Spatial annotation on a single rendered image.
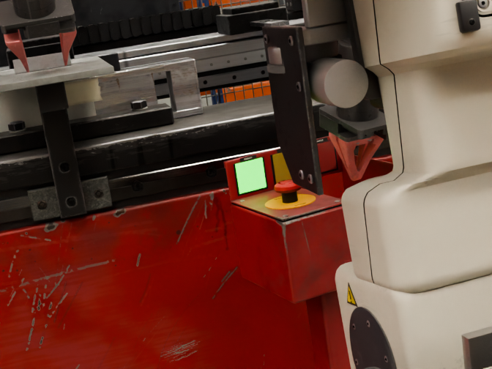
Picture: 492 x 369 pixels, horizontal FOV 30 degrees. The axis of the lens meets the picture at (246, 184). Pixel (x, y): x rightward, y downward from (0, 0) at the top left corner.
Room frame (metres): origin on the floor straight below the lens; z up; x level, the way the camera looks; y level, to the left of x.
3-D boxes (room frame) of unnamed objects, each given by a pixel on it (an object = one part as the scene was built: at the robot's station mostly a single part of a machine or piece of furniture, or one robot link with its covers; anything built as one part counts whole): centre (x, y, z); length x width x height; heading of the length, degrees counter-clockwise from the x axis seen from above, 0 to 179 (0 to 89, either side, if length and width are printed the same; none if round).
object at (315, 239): (1.28, -0.10, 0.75); 0.20 x 0.16 x 0.18; 115
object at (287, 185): (1.25, -0.06, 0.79); 0.04 x 0.04 x 0.04
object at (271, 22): (1.78, -0.07, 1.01); 0.26 x 0.12 x 0.05; 12
